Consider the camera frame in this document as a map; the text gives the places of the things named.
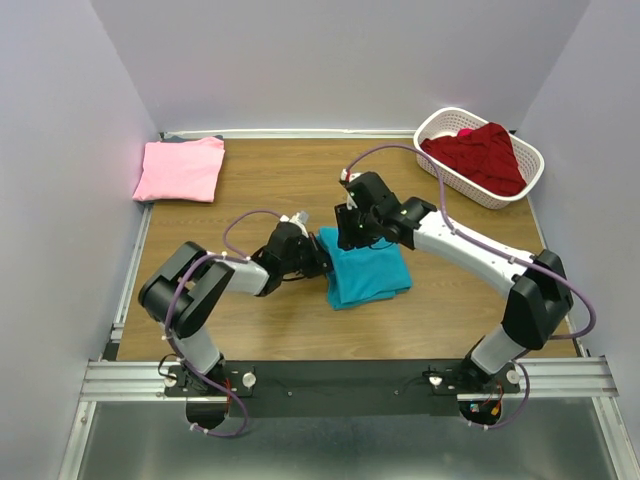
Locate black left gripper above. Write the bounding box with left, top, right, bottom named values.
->
left=281, top=233, right=342, bottom=279

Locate teal t-shirt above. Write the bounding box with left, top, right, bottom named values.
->
left=317, top=227, right=413, bottom=310

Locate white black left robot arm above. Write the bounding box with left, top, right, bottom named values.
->
left=138, top=220, right=333, bottom=395

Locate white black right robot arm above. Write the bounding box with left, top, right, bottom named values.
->
left=335, top=172, right=573, bottom=392

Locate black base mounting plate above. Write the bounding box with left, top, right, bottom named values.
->
left=164, top=359, right=520, bottom=419

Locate dark red t-shirt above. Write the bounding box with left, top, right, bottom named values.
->
left=420, top=122, right=526, bottom=196

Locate folded pink t-shirt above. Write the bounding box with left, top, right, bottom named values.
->
left=132, top=137, right=225, bottom=203

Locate dark folded t-shirt underneath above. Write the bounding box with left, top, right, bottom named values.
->
left=161, top=135, right=224, bottom=144

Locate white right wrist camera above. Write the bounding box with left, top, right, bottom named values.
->
left=340, top=169, right=360, bottom=210

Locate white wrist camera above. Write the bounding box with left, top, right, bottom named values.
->
left=280, top=211, right=309, bottom=231
left=340, top=169, right=360, bottom=210

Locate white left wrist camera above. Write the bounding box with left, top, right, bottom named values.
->
left=280, top=211, right=309, bottom=231

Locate aluminium table frame rail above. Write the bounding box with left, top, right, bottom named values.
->
left=80, top=357, right=619, bottom=402

